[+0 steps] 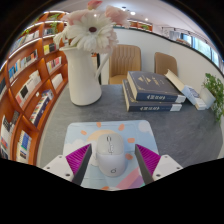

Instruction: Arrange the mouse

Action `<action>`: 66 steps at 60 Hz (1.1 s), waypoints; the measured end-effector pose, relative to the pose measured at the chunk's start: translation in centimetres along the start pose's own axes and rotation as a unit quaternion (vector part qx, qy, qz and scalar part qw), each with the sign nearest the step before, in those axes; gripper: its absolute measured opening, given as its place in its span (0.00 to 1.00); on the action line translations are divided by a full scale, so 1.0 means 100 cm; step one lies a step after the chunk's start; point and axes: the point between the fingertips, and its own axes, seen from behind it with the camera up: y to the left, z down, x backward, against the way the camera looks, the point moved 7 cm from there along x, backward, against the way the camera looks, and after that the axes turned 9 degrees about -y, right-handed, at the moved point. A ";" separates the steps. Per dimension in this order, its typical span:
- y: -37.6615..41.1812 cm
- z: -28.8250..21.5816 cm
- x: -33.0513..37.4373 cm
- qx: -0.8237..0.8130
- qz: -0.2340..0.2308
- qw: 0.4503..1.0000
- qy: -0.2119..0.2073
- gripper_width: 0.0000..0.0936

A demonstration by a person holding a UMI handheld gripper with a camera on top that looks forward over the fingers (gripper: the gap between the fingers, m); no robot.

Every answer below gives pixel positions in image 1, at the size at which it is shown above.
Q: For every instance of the tan upholstered chair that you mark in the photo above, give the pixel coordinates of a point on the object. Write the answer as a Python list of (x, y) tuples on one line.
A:
[(165, 63), (125, 63)]

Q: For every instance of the thick white book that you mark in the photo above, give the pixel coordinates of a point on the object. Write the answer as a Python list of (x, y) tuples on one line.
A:
[(176, 81)]

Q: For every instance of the white computer mouse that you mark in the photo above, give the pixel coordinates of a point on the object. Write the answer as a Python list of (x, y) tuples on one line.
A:
[(111, 156)]

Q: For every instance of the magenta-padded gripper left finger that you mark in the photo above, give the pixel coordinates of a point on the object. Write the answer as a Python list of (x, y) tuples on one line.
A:
[(61, 166)]

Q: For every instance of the green leafy pothos plant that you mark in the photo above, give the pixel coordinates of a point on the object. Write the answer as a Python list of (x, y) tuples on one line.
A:
[(216, 91)]

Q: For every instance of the blue and white book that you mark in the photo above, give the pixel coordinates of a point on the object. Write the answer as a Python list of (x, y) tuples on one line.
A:
[(195, 96)]

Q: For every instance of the window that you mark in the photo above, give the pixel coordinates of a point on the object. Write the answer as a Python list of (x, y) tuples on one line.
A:
[(200, 46)]

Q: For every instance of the pastel printed mouse pad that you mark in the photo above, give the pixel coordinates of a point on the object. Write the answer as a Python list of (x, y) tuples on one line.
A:
[(140, 133)]

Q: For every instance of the white ceramic vase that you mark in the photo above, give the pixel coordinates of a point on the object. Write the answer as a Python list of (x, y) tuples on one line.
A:
[(81, 80)]

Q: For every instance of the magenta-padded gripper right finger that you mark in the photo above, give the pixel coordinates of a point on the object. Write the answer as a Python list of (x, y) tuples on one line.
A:
[(165, 165)]

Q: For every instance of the orange wooden shelf unit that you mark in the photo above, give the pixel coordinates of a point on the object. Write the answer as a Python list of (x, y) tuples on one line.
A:
[(26, 86)]

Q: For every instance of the white plant pot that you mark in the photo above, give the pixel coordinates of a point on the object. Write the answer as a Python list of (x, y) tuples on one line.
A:
[(209, 98)]

